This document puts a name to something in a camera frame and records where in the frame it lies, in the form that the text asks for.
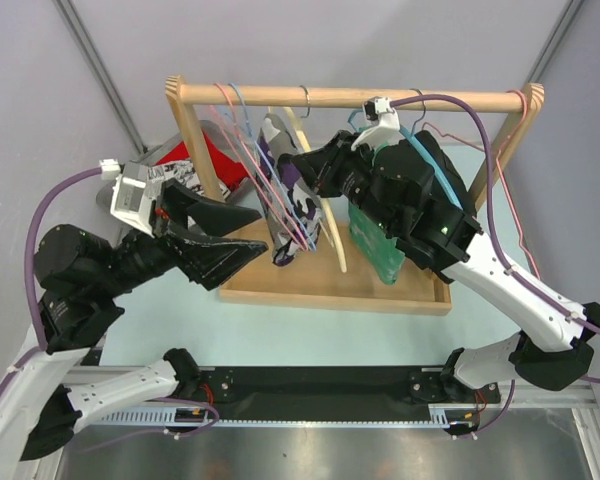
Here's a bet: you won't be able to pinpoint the blue plastic hanger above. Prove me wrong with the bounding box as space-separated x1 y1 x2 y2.
347 108 462 209

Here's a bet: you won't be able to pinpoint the pink wire hanger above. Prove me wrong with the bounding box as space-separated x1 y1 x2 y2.
207 82 314 249
421 89 541 279

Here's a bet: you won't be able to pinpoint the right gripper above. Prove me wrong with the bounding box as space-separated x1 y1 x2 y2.
289 130 398 235

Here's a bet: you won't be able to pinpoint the aluminium rail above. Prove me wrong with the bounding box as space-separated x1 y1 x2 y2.
64 364 599 431

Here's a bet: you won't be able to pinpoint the cream wooden hanger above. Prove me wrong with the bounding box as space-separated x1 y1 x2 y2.
282 85 348 273

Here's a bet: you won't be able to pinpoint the red trousers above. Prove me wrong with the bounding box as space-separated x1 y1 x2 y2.
157 135 247 192

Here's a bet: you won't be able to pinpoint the black white print trousers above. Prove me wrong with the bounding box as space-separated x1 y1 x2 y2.
144 160 206 200

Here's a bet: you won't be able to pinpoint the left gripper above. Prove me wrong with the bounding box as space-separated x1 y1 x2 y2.
98 176 272 296

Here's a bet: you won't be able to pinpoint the wooden clothes rack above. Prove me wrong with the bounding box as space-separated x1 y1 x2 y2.
165 75 545 316

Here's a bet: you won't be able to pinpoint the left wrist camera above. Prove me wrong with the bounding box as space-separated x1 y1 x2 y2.
99 159 154 237

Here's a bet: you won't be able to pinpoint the purple camouflage trousers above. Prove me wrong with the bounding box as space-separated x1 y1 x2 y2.
256 113 323 267

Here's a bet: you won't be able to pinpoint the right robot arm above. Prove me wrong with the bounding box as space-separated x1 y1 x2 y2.
291 130 600 401

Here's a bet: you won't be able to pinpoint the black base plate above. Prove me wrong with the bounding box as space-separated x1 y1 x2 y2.
201 366 501 423

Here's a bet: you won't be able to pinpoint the green tie-dye trousers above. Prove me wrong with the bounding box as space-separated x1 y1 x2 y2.
347 144 406 286

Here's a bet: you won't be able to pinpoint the clear plastic bin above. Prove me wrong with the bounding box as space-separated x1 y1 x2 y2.
95 120 237 211

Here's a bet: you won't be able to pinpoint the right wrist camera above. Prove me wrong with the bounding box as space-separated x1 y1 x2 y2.
351 96 400 151

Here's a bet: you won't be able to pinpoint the light blue wire hanger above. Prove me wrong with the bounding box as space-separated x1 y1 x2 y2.
228 82 321 251

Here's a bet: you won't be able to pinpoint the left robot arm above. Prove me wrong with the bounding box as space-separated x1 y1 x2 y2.
0 180 267 462

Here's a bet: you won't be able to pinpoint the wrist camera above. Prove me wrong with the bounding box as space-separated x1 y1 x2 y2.
99 159 154 237
351 96 400 151

